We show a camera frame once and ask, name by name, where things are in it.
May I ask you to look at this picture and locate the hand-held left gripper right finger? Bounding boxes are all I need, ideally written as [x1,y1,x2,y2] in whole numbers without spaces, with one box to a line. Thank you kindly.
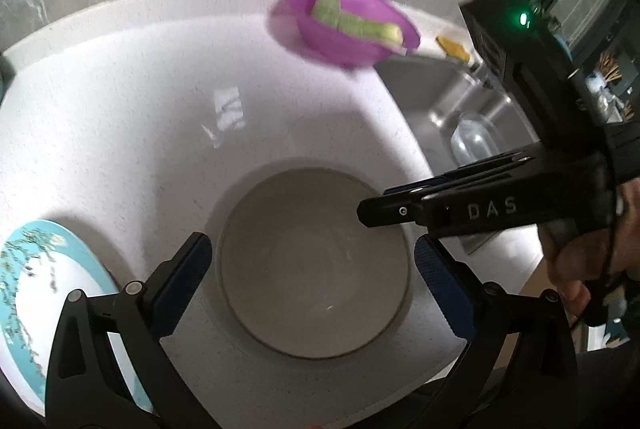
[414,234,581,429]

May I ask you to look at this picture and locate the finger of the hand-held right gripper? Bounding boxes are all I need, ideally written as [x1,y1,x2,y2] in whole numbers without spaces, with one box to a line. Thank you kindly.
[357,153,617,240]
[382,144,544,196]

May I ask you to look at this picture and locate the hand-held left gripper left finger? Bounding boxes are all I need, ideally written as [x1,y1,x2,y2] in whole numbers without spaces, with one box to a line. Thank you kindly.
[44,231,221,429]

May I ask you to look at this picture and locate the large white bowl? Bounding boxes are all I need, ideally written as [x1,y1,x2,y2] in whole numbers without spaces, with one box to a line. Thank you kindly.
[217,169,412,357]

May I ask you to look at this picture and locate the teal floral plate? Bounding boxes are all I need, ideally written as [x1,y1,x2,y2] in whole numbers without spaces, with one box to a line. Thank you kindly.
[0,220,156,417]

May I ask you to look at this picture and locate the person's right hand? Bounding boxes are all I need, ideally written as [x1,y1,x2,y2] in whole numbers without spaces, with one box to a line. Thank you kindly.
[539,176,640,315]

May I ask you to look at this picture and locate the clear plastic container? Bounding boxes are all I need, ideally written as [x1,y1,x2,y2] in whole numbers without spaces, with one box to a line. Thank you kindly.
[450,111,507,168]

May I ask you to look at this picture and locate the small white figurine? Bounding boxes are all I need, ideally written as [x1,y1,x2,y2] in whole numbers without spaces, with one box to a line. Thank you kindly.
[585,71,627,120]

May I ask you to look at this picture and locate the stainless steel sink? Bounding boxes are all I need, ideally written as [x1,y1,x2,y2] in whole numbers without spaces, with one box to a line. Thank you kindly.
[375,54,546,256]

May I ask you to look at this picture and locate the yellow sponge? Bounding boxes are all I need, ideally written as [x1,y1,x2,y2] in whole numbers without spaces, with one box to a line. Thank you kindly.
[436,36,473,62]

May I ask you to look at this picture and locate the purple plastic bowl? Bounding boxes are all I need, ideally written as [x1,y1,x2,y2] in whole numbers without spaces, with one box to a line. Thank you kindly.
[270,0,421,70]

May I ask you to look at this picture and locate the green vegetable pieces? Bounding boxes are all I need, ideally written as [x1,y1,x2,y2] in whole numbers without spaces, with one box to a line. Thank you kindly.
[311,0,405,44]

